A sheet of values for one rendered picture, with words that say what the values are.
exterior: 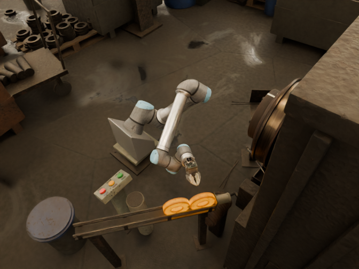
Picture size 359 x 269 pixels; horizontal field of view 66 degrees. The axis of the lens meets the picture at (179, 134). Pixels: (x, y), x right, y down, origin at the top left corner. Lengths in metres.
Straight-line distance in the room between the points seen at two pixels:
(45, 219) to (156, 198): 0.88
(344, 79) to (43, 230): 1.90
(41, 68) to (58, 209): 1.93
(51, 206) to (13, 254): 0.64
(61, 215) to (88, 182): 0.66
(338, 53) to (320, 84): 0.14
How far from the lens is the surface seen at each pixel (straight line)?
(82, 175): 2.76
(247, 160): 2.66
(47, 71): 3.51
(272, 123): 1.27
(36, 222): 2.17
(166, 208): 1.57
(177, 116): 1.90
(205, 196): 1.57
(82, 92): 3.56
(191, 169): 1.71
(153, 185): 2.52
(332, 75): 0.75
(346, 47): 0.86
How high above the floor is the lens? 2.19
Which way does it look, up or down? 51 degrees down
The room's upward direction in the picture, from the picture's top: 5 degrees counter-clockwise
